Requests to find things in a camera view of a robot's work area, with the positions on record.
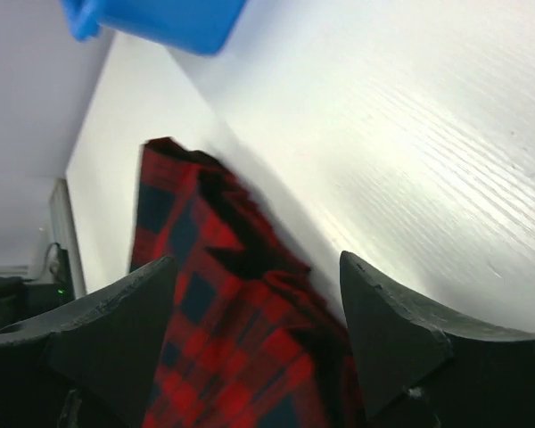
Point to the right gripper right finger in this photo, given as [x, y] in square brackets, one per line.
[423, 364]

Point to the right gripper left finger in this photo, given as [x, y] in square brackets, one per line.
[90, 362]

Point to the red navy plaid skirt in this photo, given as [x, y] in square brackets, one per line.
[249, 343]

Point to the blue plastic bin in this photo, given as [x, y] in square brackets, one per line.
[199, 27]

